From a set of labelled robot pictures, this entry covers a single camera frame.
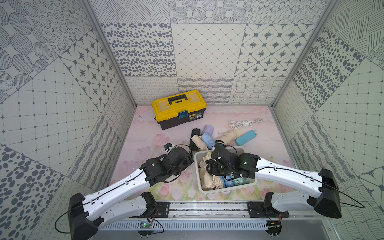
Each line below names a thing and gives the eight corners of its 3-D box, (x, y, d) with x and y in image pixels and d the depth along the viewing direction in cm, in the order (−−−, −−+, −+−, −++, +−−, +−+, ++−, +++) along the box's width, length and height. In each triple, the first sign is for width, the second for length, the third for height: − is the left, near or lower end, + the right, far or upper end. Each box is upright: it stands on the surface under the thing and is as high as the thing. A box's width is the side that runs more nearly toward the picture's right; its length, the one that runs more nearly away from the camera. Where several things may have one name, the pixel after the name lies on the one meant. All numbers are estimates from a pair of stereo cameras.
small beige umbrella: (201, 156, 96) (201, 149, 88) (192, 144, 101) (191, 137, 94) (207, 151, 97) (208, 144, 90) (198, 141, 103) (198, 133, 96)
